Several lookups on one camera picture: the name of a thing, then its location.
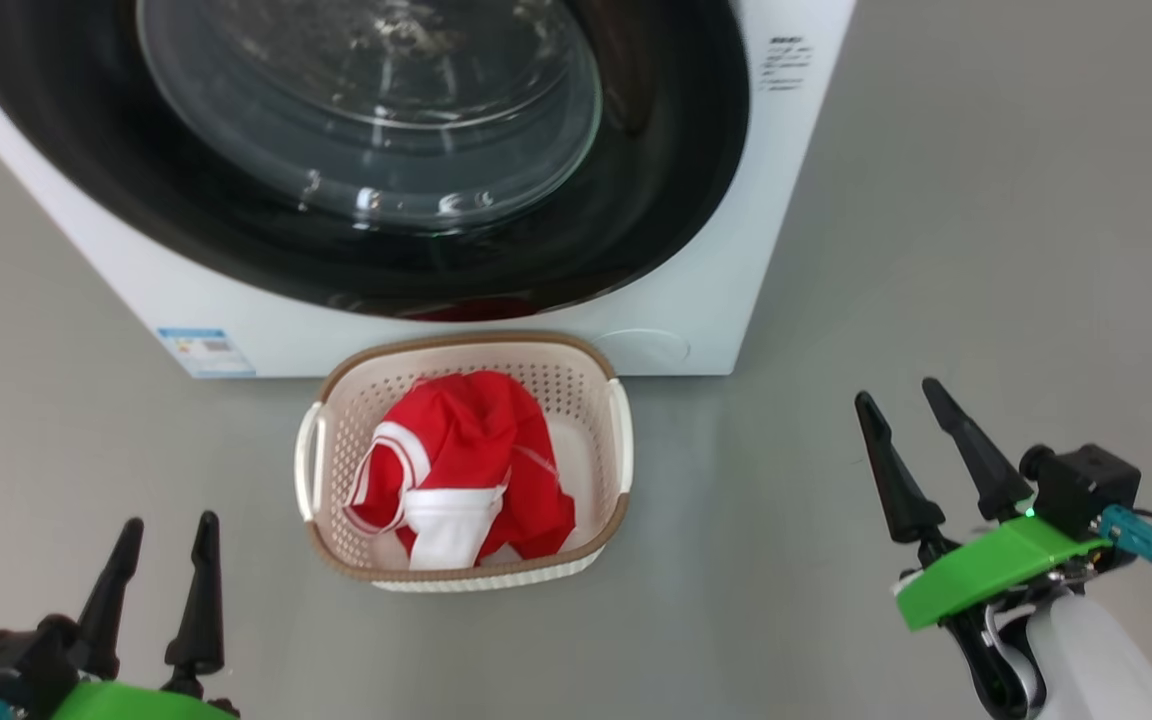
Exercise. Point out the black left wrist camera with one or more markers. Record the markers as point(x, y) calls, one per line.
point(21, 660)

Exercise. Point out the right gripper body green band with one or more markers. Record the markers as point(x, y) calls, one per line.
point(996, 565)

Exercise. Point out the black round glass door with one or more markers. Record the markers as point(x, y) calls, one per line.
point(656, 180)

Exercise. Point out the red and white garment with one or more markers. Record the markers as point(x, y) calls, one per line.
point(476, 440)

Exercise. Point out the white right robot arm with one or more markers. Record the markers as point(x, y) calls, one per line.
point(1096, 660)

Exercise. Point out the white basket with brown rim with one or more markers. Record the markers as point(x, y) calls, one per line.
point(346, 400)

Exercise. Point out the teal right camera connector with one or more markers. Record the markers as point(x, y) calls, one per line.
point(1136, 535)

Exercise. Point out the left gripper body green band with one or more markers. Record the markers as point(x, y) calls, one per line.
point(136, 702)

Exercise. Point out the blue energy label sticker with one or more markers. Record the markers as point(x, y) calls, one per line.
point(206, 352)

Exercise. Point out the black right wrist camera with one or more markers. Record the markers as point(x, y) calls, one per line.
point(1086, 485)

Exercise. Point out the white front-load washing machine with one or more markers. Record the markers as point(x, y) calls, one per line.
point(696, 280)

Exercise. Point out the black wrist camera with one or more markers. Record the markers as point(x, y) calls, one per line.
point(21, 660)
point(1086, 485)

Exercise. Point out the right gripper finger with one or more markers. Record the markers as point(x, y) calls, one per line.
point(901, 490)
point(986, 465)

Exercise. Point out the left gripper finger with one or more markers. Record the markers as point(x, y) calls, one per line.
point(201, 610)
point(114, 610)

